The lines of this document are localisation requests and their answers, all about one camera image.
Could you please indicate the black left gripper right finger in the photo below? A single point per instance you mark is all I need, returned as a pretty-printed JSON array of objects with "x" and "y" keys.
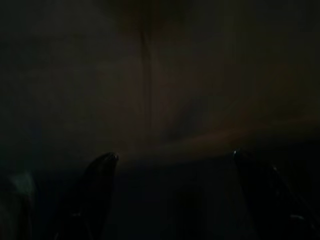
[{"x": 262, "y": 200}]

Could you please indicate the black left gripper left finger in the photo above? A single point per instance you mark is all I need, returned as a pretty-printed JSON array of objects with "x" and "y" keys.
[{"x": 97, "y": 190}]

